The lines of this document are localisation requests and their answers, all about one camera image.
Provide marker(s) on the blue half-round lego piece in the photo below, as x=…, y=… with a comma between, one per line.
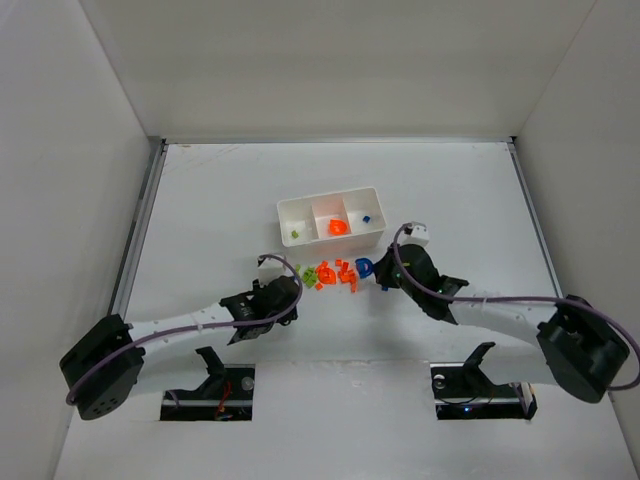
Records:
x=364, y=267

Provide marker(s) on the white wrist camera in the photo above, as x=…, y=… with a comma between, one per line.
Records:
x=416, y=233
x=269, y=269

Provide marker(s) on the orange sloped lego brick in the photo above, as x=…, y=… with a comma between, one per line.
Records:
x=345, y=276

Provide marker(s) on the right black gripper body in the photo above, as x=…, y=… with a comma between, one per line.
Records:
x=388, y=270

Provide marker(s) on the white divided plastic container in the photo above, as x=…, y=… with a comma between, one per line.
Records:
x=310, y=216

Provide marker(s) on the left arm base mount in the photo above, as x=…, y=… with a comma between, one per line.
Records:
x=224, y=395

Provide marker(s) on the orange dome lego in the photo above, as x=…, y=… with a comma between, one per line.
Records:
x=337, y=227
x=327, y=276

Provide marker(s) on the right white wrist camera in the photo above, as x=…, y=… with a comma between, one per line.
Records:
x=416, y=233

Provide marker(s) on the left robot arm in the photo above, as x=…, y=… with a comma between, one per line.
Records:
x=180, y=357

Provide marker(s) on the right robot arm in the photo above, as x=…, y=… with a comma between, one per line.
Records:
x=562, y=341

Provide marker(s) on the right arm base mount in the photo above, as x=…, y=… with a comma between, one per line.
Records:
x=463, y=392

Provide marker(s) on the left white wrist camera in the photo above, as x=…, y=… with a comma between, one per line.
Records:
x=269, y=269

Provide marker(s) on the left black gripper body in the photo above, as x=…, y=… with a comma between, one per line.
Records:
x=285, y=288

